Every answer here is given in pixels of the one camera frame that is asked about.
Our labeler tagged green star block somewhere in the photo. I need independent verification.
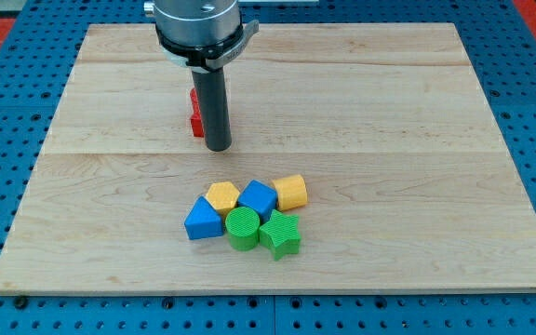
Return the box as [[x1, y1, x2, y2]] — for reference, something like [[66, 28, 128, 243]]
[[259, 209, 302, 261]]

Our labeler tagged wooden board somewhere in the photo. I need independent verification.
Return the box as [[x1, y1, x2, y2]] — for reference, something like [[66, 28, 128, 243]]
[[0, 23, 536, 297]]

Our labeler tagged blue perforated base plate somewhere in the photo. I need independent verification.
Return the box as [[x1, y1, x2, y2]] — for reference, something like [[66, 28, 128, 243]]
[[0, 0, 536, 334]]

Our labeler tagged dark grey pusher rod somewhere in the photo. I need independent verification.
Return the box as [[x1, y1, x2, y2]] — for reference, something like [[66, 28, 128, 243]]
[[192, 69, 232, 152]]

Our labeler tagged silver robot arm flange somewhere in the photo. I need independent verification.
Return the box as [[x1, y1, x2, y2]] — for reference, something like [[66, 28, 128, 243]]
[[143, 0, 260, 74]]

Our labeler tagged green cylinder block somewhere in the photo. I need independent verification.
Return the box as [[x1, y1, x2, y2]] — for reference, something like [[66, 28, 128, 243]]
[[225, 207, 260, 251]]

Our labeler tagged blue cube block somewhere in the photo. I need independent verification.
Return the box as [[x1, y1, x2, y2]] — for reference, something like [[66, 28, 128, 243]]
[[237, 180, 277, 223]]

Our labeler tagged yellow hexagon block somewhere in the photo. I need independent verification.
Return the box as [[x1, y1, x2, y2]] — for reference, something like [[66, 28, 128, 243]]
[[205, 181, 240, 219]]

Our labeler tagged red block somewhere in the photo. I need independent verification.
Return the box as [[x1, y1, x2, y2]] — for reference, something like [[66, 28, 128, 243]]
[[190, 87, 204, 138]]

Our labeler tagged blue triangle block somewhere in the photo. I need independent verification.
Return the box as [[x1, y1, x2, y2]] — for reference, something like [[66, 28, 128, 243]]
[[184, 196, 223, 240]]

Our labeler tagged yellow heart block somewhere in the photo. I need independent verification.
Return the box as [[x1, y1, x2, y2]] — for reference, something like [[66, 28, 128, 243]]
[[271, 174, 308, 211]]

